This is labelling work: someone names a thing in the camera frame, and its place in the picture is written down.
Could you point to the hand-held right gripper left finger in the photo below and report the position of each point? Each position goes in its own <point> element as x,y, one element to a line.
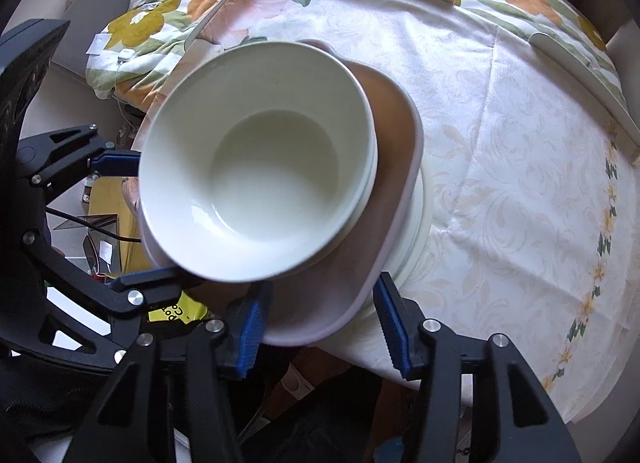
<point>252,328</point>

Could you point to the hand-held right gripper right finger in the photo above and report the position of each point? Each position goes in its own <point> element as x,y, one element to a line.
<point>392,323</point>

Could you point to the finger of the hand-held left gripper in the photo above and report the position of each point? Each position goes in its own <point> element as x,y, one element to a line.
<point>150,278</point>
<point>117,163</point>

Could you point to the white round plate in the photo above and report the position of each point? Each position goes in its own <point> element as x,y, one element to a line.
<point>409,238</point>

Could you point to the cream round plate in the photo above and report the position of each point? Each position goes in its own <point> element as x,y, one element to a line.
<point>422,235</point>

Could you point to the cream bowl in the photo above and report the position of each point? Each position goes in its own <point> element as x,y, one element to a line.
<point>352,218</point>

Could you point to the white bowl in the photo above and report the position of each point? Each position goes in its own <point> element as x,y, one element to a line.
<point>260,168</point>

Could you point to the pink square plate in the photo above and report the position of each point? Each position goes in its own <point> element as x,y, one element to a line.
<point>380,153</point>

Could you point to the yellow printed packet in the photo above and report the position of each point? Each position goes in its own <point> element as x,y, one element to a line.
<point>175,310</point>

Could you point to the yellow cardboard box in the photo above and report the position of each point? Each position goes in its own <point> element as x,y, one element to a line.
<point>107,203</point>

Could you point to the white blanket label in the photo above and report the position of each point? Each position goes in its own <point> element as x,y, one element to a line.
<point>98,44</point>

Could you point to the floral striped blanket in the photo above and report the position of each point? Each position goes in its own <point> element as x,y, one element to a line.
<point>150,23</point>

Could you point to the white floral-border tablecloth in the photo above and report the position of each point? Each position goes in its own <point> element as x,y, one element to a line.
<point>500,168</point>

